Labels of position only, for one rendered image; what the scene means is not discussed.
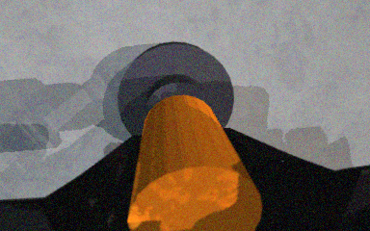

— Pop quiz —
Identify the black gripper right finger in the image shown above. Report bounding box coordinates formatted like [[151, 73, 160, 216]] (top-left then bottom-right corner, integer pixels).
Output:
[[223, 128, 370, 231]]

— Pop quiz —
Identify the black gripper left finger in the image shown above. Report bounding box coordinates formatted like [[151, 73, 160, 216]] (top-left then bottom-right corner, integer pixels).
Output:
[[0, 135, 142, 231]]

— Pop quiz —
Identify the orange knob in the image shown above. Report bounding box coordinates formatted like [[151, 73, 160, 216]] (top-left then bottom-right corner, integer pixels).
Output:
[[127, 95, 263, 231]]

